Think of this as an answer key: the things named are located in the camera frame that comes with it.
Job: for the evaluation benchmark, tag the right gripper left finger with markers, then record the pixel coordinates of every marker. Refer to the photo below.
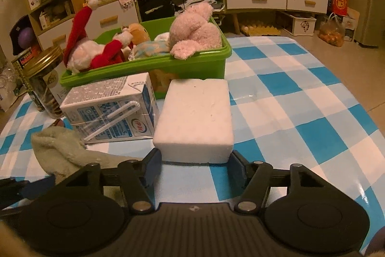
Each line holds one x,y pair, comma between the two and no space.
135,177

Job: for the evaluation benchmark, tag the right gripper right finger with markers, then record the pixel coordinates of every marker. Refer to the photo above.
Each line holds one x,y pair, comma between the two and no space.
254,179

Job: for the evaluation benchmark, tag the green grey towel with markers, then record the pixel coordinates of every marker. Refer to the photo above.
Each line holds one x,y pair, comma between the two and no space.
61,152

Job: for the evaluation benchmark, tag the white foam block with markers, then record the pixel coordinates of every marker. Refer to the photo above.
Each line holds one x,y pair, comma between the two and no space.
195,123

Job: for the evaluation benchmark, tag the blue orange patterned cloth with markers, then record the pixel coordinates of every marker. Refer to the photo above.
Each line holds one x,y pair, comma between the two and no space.
159,46

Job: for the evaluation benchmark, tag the red santa plush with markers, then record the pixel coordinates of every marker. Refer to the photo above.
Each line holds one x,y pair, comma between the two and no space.
83,54

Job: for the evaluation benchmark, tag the pink plush rabbit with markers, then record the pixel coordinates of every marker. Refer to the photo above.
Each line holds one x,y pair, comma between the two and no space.
192,32

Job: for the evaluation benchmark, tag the white milk carton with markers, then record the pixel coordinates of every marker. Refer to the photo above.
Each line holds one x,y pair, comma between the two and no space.
113,110

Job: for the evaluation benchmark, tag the green plastic bin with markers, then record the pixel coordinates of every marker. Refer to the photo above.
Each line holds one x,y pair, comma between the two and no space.
162,69

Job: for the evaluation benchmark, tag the glass jar gold lid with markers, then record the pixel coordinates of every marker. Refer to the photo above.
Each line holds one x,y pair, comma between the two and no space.
43,74

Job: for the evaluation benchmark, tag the egg tray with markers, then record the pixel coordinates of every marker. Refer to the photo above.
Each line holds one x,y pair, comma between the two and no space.
258,29

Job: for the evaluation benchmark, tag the purple ball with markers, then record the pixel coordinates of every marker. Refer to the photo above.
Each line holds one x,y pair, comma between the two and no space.
26,38

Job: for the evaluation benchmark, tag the white carved storage box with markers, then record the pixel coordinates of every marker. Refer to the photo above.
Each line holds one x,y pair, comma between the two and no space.
296,24

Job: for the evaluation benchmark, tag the wooden tv cabinet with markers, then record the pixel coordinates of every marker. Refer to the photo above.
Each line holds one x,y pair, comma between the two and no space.
216,1

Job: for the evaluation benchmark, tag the bag of oranges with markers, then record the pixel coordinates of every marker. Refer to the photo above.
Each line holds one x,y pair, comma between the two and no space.
332,31

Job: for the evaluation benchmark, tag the black box in cabinet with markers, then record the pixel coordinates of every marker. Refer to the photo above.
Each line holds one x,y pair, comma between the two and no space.
155,9

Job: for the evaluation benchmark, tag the stack of papers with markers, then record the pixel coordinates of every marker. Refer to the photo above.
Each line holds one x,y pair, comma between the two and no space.
217,5

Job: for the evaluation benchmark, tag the wooden shelf unit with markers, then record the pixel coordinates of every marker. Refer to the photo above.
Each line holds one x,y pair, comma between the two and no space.
51,20

